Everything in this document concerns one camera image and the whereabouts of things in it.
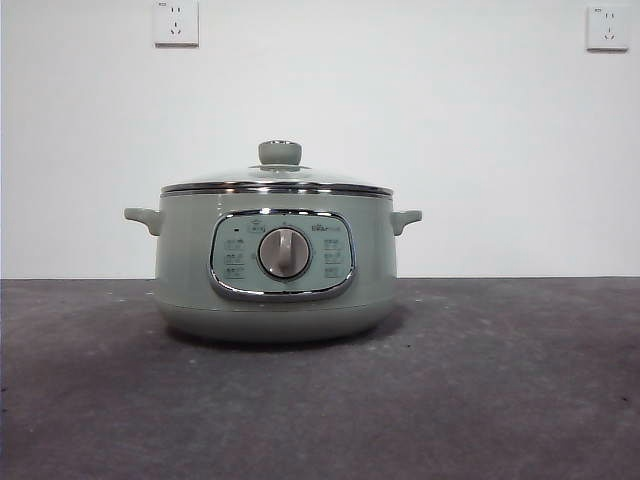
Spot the glass lid with green knob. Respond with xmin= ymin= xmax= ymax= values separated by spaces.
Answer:
xmin=160 ymin=139 xmax=395 ymax=195

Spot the white wall socket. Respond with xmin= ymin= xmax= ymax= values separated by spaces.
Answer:
xmin=153 ymin=0 xmax=200 ymax=50
xmin=585 ymin=5 xmax=631 ymax=53

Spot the pale green electric cooking pot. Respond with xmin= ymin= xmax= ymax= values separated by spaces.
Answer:
xmin=123 ymin=185 xmax=424 ymax=344

